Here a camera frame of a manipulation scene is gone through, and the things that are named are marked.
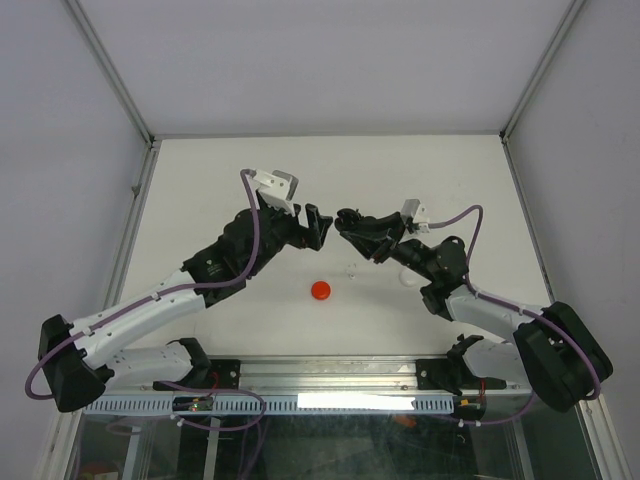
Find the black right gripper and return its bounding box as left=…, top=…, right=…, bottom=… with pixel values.
left=341, top=211, right=437, bottom=282

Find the wrist camera white grey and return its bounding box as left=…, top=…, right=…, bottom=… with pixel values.
left=252, top=170, right=299, bottom=215
left=400, top=199, right=430, bottom=235

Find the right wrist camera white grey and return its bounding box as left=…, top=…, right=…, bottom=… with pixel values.
left=400, top=199, right=430, bottom=235

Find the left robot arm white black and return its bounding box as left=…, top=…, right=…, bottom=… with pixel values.
left=34, top=202, right=333, bottom=413

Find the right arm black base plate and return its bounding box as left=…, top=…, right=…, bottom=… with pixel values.
left=415, top=357, right=507, bottom=395

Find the aluminium frame post left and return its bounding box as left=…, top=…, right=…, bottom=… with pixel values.
left=61, top=0, right=154, bottom=146

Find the white round charging case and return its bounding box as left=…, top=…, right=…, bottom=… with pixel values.
left=398, top=268, right=420, bottom=288

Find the aluminium mounting rail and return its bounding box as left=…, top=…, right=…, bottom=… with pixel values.
left=99, top=352, right=551, bottom=399

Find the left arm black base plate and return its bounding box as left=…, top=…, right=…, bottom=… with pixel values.
left=185, top=358, right=241, bottom=390

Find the aluminium frame post right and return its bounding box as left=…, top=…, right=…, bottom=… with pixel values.
left=499, top=0, right=587, bottom=144

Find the white slotted cable duct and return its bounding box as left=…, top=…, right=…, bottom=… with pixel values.
left=84, top=393, right=454, bottom=416

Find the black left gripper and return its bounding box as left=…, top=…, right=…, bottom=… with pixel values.
left=247, top=189, right=332, bottom=277

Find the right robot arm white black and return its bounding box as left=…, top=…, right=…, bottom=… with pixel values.
left=336, top=209, right=613, bottom=412

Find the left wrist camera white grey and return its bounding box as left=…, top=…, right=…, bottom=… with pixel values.
left=252, top=170, right=299, bottom=215

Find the red round charging case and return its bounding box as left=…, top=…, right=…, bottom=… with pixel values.
left=311, top=280, right=332, bottom=301

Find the aluminium frame post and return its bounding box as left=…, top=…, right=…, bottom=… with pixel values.
left=499, top=0, right=587, bottom=144
left=61, top=0, right=154, bottom=146

